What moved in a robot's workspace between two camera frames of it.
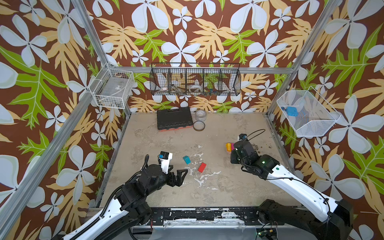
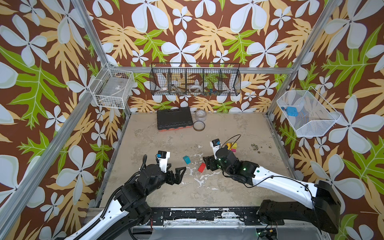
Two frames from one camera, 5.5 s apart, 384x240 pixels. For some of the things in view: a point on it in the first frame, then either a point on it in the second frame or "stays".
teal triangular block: [187, 159] stays
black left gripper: [172, 182] stays
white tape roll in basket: [195, 88] stays
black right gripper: [240, 149] to [210, 163]
